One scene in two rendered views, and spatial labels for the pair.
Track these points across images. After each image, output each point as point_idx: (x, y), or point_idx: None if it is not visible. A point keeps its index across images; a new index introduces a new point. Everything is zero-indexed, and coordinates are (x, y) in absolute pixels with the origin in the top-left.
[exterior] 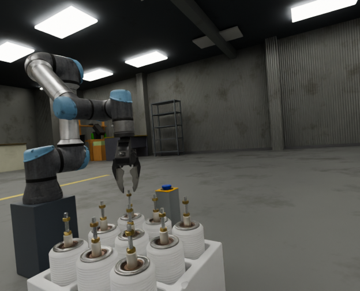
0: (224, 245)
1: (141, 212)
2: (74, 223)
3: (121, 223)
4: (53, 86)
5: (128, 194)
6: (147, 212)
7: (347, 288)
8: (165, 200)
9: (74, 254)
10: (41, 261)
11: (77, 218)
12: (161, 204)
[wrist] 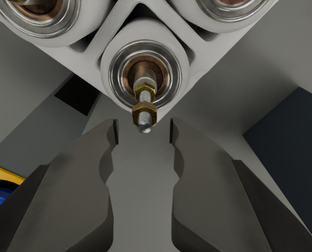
0: None
1: (151, 250)
2: (282, 179)
3: (175, 40)
4: None
5: (146, 106)
6: (140, 250)
7: None
8: (21, 146)
9: None
10: None
11: (281, 190)
12: (50, 147)
